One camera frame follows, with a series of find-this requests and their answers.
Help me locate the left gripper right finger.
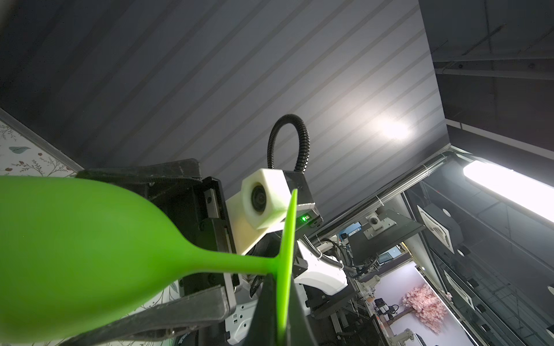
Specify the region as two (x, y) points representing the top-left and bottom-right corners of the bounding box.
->
(285, 283), (317, 346)

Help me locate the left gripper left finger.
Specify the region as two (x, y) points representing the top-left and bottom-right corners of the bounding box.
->
(243, 275), (278, 346)

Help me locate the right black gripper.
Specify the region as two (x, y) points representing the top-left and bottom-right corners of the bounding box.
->
(61, 159), (239, 345)

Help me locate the green wine glass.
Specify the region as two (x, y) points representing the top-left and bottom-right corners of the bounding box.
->
(1, 176), (297, 345)

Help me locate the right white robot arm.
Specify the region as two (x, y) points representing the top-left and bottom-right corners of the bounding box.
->
(67, 159), (346, 345)

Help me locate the floral table mat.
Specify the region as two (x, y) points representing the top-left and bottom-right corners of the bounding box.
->
(1, 122), (177, 345)

